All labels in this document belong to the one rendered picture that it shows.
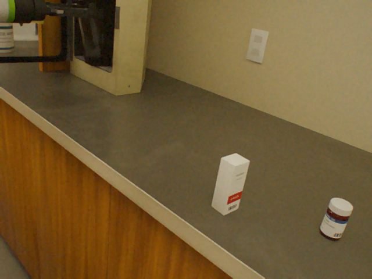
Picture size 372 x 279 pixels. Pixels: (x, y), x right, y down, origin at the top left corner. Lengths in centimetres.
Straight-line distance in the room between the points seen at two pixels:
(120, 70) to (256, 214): 72
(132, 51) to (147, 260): 70
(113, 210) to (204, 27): 88
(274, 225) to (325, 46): 70
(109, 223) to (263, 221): 40
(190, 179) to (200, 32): 86
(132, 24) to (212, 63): 41
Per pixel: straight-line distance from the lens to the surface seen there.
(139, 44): 119
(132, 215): 77
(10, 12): 108
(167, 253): 72
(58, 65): 146
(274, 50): 125
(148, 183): 68
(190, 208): 62
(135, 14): 116
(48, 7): 113
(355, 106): 116
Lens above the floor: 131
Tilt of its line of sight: 24 degrees down
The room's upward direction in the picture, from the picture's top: 9 degrees clockwise
